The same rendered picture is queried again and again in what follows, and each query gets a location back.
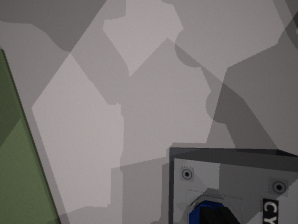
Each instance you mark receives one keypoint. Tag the grey two-button control box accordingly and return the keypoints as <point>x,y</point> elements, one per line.
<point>259,186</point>

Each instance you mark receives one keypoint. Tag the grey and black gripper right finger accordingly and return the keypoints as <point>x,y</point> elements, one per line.
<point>226,216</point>

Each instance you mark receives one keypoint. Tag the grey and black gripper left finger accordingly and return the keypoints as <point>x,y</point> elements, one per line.
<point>208,216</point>

